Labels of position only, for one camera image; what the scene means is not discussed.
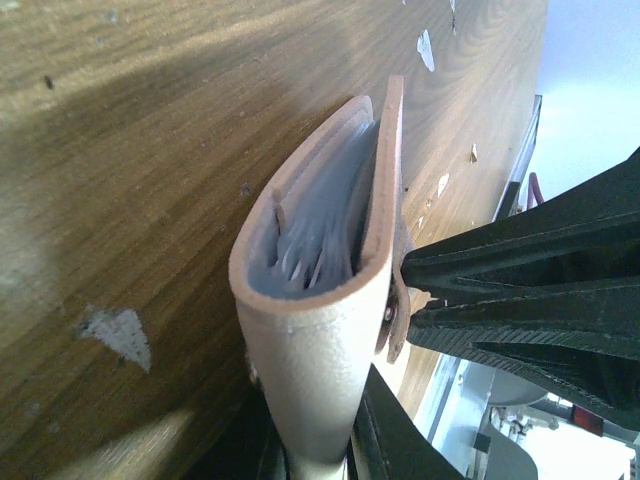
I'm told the beige card holder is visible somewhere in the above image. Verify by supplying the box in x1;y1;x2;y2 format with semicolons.
229;76;404;466

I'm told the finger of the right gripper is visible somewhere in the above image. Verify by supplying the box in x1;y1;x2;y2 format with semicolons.
401;152;639;297
408;279;639;430

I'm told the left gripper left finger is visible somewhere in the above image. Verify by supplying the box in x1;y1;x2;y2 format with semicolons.
249;369;301;480

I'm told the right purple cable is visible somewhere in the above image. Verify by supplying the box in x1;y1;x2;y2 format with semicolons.
527;172;546;206

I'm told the aluminium front rail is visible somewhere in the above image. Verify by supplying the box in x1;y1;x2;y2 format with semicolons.
493;95;543;221

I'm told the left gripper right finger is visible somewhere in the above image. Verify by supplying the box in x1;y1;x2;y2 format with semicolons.
347;366;464;480

